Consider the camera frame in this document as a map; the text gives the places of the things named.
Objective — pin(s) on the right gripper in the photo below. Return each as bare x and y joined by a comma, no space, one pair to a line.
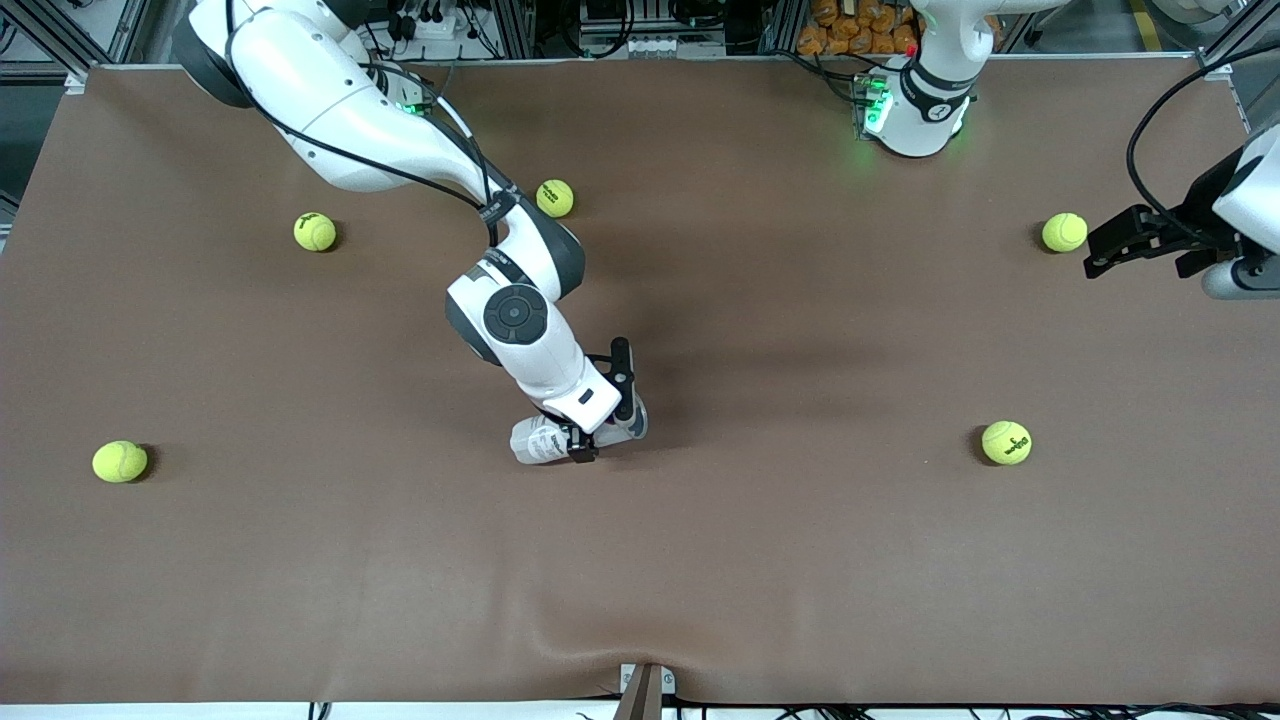
580,443

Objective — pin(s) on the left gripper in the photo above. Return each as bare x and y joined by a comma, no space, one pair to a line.
1193,212

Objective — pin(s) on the clear plastic tennis ball can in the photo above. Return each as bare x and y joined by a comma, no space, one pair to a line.
535,442

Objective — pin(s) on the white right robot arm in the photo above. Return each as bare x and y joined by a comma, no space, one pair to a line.
340,110

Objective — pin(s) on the yellow tennis ball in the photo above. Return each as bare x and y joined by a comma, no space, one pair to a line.
315,231
1064,232
1006,442
555,198
120,461

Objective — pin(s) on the brown table cover mat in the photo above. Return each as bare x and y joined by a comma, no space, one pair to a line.
800,550

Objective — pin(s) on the small grey base connector box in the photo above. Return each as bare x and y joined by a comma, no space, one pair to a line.
868,105
415,103

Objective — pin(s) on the orange packets pile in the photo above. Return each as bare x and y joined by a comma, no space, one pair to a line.
840,30

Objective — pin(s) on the white power strip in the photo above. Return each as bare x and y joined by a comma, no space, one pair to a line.
670,46
435,25

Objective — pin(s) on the metal table clamp bracket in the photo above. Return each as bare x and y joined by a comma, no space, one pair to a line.
640,695

